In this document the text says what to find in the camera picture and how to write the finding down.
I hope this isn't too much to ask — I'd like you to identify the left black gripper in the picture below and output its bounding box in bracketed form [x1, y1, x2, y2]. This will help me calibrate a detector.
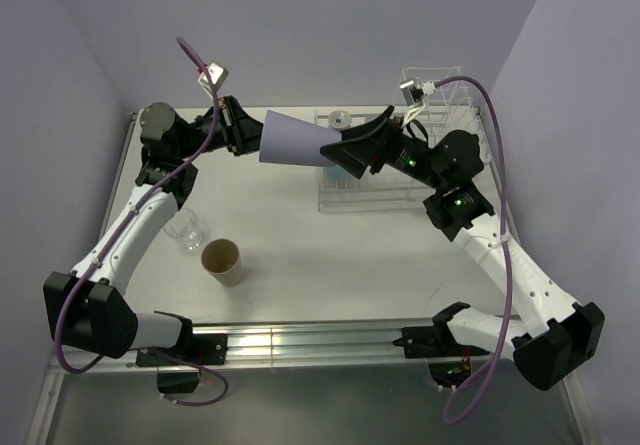
[175, 96, 288, 160]

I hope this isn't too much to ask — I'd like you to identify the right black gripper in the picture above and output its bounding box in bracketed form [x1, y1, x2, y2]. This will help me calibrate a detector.
[321, 105, 448, 191]

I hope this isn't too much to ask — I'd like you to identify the grey-blue ceramic cup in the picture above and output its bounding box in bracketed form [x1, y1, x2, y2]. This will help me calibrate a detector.
[327, 110, 352, 131]

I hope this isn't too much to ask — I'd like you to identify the light blue mug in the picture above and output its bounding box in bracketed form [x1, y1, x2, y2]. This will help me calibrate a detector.
[322, 165, 353, 189]

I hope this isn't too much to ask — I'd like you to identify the purple plastic cup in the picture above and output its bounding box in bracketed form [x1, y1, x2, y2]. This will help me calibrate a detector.
[258, 110, 341, 167]

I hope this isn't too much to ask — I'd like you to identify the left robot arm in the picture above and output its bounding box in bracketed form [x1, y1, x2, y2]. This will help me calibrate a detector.
[43, 96, 262, 364]

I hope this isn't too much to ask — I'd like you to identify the clear glass near left arm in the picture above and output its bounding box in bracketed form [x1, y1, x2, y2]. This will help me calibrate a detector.
[163, 208, 204, 251]

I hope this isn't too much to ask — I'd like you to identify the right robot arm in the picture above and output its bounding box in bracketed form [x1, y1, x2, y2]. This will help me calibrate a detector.
[320, 108, 605, 390]

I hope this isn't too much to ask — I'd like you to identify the beige paper cup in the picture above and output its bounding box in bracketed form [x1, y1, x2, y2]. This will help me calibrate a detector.
[200, 239, 244, 287]

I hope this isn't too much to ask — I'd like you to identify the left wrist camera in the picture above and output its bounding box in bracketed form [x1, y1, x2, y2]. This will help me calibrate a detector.
[198, 62, 229, 98]

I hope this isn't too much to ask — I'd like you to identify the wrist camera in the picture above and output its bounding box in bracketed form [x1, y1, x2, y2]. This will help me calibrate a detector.
[198, 62, 229, 98]
[399, 77, 436, 125]

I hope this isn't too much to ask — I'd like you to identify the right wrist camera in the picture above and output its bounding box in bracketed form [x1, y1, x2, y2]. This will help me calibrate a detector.
[399, 77, 436, 125]

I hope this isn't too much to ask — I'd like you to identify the white wire dish rack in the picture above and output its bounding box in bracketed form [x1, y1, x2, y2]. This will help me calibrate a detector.
[317, 67, 491, 213]

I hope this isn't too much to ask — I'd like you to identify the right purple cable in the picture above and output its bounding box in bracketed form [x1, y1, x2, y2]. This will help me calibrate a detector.
[434, 75, 516, 426]

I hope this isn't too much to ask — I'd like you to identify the aluminium rail frame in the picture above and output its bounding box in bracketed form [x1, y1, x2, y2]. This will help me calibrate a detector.
[49, 314, 531, 374]

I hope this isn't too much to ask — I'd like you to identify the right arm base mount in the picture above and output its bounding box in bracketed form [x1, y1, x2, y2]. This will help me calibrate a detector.
[392, 325, 446, 359]

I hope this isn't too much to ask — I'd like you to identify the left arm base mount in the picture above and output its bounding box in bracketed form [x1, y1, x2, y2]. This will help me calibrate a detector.
[135, 333, 228, 367]

